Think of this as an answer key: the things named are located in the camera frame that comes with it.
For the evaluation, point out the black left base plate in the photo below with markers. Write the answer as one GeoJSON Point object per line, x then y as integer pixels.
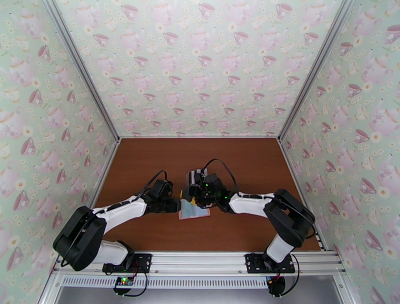
{"type": "Point", "coordinates": [142, 262]}

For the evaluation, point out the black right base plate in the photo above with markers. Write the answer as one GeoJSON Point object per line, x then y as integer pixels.
{"type": "Point", "coordinates": [254, 262]}

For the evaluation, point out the circuit board with green light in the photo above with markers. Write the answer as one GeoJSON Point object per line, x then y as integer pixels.
{"type": "Point", "coordinates": [124, 282]}

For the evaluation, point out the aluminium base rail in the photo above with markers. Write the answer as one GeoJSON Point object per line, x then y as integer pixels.
{"type": "Point", "coordinates": [200, 261]}

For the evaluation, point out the black card with chip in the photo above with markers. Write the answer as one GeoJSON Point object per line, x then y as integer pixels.
{"type": "Point", "coordinates": [195, 176]}

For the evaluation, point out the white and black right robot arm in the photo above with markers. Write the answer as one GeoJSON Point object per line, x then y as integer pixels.
{"type": "Point", "coordinates": [250, 203]}

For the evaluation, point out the aluminium frame post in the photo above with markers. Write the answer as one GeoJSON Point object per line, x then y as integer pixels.
{"type": "Point", "coordinates": [78, 62]}
{"type": "Point", "coordinates": [318, 62]}

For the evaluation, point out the clear acrylic card stand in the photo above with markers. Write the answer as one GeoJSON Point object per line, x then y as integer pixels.
{"type": "Point", "coordinates": [192, 178]}

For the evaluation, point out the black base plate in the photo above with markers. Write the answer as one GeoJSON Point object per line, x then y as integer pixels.
{"type": "Point", "coordinates": [254, 262]}
{"type": "Point", "coordinates": [142, 262]}

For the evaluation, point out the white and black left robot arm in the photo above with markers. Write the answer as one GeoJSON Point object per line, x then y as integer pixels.
{"type": "Point", "coordinates": [125, 212]}

